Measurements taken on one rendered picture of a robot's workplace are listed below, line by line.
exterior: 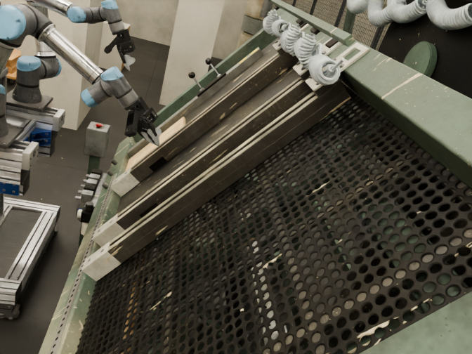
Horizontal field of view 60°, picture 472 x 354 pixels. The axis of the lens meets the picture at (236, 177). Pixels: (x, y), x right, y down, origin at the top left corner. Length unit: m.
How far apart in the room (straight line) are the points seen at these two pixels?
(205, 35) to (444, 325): 5.55
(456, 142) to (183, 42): 5.37
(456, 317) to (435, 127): 0.36
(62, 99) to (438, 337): 4.48
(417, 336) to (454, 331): 0.05
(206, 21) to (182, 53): 0.54
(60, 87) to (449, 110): 4.25
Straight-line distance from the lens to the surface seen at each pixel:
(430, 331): 0.65
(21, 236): 2.90
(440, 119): 0.86
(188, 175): 1.52
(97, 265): 1.55
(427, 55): 1.71
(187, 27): 5.95
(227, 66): 2.52
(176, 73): 6.07
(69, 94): 4.76
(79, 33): 4.57
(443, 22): 1.64
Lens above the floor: 1.98
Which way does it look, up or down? 26 degrees down
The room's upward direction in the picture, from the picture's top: 17 degrees clockwise
